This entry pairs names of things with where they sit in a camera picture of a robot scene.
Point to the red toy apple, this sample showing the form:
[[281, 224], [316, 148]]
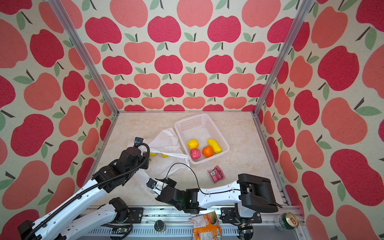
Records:
[[195, 154]]

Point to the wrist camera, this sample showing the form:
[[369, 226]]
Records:
[[152, 184], [138, 141]]

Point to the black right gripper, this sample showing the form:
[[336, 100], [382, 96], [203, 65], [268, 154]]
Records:
[[168, 182]]

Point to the green drink can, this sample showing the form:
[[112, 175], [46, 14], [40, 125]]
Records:
[[286, 221]]

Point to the orange snack bag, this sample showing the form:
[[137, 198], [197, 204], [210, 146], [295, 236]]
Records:
[[206, 227]]

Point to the orange toy fruit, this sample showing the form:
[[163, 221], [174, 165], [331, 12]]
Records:
[[208, 151]]

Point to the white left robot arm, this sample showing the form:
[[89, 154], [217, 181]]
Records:
[[64, 222]]

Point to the aluminium frame post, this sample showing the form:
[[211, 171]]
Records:
[[71, 31], [286, 47]]

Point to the white plastic mesh basket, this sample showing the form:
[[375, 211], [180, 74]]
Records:
[[201, 128]]

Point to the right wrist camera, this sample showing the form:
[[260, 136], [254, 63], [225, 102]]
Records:
[[152, 184]]

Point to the pink snack packet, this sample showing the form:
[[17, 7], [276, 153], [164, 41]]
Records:
[[216, 174]]

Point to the aluminium front rail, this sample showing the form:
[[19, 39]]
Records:
[[140, 225]]

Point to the black round knob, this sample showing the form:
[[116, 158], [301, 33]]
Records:
[[160, 226]]

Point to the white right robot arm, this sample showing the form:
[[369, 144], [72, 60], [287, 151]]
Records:
[[249, 194]]

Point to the aluminium frame post right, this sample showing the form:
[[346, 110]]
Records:
[[286, 47]]

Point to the yellow toy lemon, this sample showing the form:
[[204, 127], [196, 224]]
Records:
[[214, 144]]

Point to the white plastic bag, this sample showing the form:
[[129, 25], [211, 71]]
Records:
[[166, 142]]

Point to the aluminium frame post left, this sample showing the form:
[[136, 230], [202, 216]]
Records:
[[71, 31]]

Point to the yellow toy pear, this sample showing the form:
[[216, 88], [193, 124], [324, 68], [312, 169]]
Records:
[[193, 144]]

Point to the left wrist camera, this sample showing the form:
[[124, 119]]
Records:
[[138, 141]]

